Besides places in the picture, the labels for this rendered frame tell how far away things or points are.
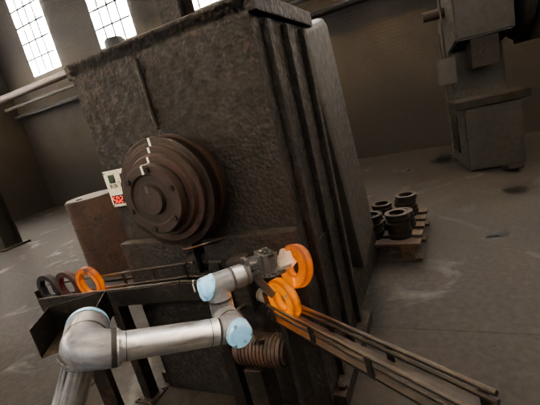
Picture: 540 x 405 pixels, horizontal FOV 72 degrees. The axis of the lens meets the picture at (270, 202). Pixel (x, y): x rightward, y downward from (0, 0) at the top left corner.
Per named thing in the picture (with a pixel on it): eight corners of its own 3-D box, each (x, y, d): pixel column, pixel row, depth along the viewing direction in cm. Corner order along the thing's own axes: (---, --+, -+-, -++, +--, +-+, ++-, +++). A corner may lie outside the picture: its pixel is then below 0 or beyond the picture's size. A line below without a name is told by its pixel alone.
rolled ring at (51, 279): (49, 273, 209) (55, 271, 212) (31, 277, 218) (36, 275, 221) (63, 302, 213) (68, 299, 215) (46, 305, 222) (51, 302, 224)
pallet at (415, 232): (280, 263, 338) (269, 218, 327) (311, 229, 407) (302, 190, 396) (423, 260, 281) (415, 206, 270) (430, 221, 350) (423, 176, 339)
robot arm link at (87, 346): (52, 343, 85) (255, 313, 104) (59, 325, 95) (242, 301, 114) (54, 392, 86) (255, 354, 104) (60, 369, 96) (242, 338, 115)
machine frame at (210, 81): (226, 312, 276) (153, 67, 234) (374, 317, 228) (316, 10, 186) (161, 385, 213) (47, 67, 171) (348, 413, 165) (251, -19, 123)
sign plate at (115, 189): (116, 206, 189) (104, 171, 185) (155, 200, 178) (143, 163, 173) (113, 207, 187) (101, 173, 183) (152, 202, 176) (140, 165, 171)
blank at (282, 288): (290, 322, 136) (284, 327, 134) (267, 285, 141) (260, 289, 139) (308, 309, 124) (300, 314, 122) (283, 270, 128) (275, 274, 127)
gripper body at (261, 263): (279, 251, 123) (247, 263, 118) (282, 275, 125) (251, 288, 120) (267, 246, 130) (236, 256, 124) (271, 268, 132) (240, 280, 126)
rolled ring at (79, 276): (69, 276, 203) (75, 274, 205) (90, 304, 203) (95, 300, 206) (84, 263, 193) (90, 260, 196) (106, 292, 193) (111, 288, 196)
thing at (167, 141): (150, 243, 176) (117, 145, 164) (235, 236, 155) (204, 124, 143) (141, 248, 170) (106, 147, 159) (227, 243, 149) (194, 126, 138)
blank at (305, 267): (283, 246, 141) (276, 247, 139) (310, 241, 129) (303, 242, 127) (288, 288, 139) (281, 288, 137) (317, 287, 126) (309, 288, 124)
